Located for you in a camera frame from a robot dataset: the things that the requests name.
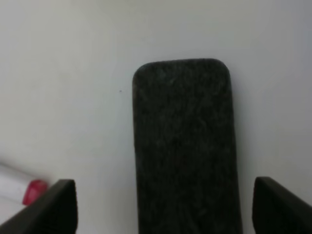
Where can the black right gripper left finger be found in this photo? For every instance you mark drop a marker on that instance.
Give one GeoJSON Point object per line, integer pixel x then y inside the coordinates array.
{"type": "Point", "coordinates": [55, 212]}

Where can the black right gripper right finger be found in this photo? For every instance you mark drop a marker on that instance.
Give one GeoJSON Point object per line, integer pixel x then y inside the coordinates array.
{"type": "Point", "coordinates": [276, 210]}

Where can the black felt whiteboard eraser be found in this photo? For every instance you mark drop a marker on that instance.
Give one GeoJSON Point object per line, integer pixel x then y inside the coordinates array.
{"type": "Point", "coordinates": [185, 151]}

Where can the white marker pink caps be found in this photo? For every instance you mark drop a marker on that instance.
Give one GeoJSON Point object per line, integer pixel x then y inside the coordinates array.
{"type": "Point", "coordinates": [20, 187]}

